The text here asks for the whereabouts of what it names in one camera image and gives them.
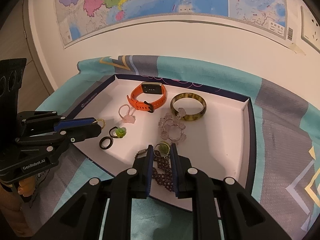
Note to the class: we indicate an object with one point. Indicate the hand holding left gripper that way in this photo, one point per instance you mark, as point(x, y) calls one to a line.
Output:
point(11, 206)

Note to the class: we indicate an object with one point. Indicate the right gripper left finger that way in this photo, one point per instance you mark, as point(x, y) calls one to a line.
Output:
point(102, 209)

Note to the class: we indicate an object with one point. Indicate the white wall socket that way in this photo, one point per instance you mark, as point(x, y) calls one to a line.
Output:
point(310, 29)

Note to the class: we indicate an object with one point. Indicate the teal grey patterned cloth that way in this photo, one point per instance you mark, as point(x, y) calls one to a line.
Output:
point(286, 180)

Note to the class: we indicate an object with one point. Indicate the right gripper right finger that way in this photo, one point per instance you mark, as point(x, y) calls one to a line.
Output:
point(222, 209)

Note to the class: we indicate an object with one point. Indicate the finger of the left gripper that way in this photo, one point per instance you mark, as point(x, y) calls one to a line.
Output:
point(75, 134)
point(72, 122)

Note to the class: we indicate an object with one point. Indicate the dark blue shallow box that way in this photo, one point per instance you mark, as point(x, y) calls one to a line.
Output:
point(221, 143)

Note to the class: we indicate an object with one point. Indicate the colourful wall map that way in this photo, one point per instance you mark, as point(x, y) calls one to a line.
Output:
point(80, 19)

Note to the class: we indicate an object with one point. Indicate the orange smart watch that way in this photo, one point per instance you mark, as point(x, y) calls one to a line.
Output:
point(148, 96)

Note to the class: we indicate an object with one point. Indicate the tortoiseshell bangle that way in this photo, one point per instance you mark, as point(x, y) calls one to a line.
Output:
point(188, 106)

